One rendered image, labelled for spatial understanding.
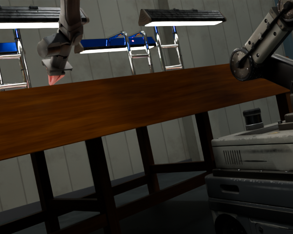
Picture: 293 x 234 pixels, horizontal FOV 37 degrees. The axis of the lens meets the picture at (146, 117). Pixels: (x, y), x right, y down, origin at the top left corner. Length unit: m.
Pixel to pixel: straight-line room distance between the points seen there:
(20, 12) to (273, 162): 1.04
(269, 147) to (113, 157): 2.71
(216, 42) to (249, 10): 0.64
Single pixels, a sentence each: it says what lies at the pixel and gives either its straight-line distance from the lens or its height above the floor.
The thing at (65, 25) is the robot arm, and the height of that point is 0.97.
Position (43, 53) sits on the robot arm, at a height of 0.90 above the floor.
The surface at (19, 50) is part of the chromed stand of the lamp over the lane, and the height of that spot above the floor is 0.98.
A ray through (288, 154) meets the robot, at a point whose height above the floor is 0.41.
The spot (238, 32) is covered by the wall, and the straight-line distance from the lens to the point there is 4.98.
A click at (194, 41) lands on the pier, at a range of 4.38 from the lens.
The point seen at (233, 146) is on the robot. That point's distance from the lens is 1.56.
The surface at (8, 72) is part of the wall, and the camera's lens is 3.80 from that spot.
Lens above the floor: 0.63
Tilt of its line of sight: 1 degrees down
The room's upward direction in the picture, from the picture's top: 12 degrees counter-clockwise
